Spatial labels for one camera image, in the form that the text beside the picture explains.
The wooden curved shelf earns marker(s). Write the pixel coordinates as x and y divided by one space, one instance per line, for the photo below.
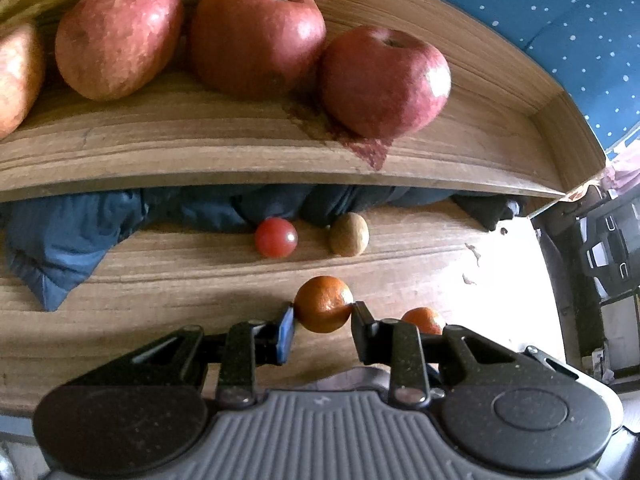
508 127

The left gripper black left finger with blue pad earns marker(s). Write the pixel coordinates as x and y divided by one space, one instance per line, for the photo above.
148 407

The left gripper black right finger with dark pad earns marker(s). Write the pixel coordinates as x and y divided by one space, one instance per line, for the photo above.
520 413

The dark blue cloth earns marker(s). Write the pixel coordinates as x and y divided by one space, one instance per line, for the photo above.
53 244

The pink apple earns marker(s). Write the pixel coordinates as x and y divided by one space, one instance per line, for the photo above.
107 49
22 74

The red cherry tomato back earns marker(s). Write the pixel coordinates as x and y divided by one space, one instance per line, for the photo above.
276 238

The dark red apple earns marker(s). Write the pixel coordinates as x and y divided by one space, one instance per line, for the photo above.
383 83
256 49

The blue dotted fabric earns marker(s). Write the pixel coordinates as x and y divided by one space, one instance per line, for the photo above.
590 47

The small brown kiwi on table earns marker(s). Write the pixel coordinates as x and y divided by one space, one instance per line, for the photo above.
349 236

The pink apple leftmost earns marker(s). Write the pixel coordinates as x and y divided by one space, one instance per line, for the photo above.
22 74

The dark red apple rightmost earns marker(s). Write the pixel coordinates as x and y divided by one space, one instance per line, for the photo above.
383 83

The small orange tangerine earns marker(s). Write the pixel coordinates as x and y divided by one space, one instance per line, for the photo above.
323 304
425 319

